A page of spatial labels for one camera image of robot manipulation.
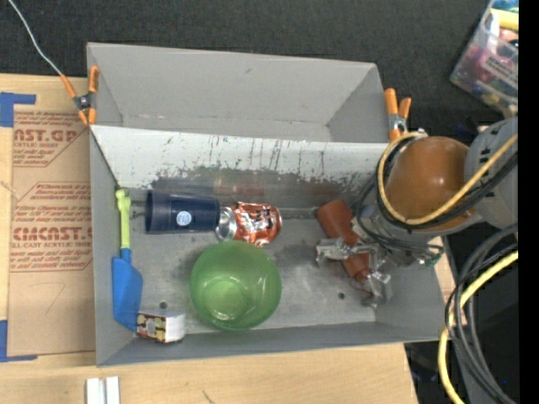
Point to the grey metal bin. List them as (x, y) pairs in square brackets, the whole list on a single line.
[(295, 99)]

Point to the crushed orange soda can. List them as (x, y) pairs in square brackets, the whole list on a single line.
[(257, 223)]

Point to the small white box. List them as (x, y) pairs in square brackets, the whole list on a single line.
[(166, 326)]

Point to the green plastic bowl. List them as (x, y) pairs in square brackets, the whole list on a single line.
[(236, 284)]

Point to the dark blue cup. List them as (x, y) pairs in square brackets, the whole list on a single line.
[(177, 213)]

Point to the red-brown flat block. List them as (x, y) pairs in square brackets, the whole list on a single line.
[(337, 219)]

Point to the brown cardboard board red print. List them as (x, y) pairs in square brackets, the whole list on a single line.
[(50, 301)]

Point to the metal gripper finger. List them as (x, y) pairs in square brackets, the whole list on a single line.
[(381, 286), (332, 251)]

